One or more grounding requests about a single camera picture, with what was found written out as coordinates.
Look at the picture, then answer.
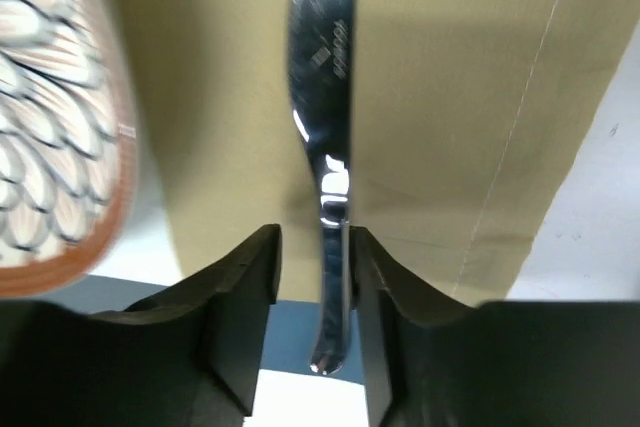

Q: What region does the floral plate with orange rim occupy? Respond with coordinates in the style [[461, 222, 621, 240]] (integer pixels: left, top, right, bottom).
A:
[[1, 0, 138, 298]]

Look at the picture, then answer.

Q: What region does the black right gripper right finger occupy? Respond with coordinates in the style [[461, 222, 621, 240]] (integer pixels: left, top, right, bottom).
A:
[[350, 227, 639, 426]]

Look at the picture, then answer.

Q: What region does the silver knife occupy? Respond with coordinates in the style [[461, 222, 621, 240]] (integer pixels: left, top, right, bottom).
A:
[[287, 0, 356, 376]]

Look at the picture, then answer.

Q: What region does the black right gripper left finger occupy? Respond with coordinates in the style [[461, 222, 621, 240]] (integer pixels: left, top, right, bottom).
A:
[[1, 224, 282, 426]]

